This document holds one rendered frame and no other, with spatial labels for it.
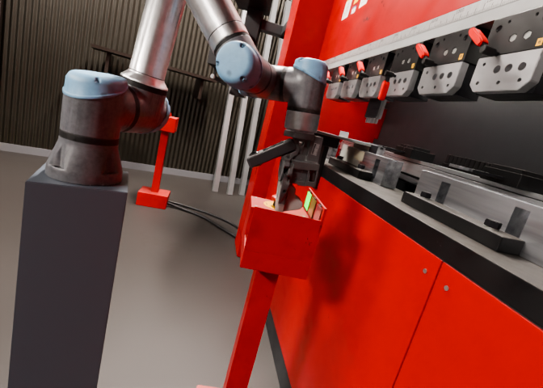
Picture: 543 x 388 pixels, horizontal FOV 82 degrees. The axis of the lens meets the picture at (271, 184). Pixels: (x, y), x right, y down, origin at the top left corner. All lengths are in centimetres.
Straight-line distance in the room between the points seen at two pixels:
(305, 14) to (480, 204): 166
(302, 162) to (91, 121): 45
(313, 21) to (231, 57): 163
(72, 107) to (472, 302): 81
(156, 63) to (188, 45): 326
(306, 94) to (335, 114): 151
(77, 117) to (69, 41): 335
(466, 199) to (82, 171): 83
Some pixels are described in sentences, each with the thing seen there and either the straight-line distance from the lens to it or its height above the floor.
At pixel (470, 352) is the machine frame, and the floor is 73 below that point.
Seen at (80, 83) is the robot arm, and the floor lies 98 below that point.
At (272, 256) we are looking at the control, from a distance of 73.
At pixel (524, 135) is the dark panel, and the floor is 117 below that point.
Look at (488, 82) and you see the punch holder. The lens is 87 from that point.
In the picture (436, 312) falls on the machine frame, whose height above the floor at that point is 74.
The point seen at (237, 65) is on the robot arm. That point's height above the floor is 107.
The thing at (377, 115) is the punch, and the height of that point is 111.
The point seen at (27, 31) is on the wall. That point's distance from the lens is 415.
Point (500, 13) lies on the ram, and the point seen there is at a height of 135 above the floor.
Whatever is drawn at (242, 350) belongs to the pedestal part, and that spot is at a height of 38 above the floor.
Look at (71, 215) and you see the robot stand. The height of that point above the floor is 71.
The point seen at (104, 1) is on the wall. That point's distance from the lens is 411.
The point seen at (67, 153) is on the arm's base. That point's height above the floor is 83.
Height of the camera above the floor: 100
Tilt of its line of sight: 12 degrees down
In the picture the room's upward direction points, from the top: 14 degrees clockwise
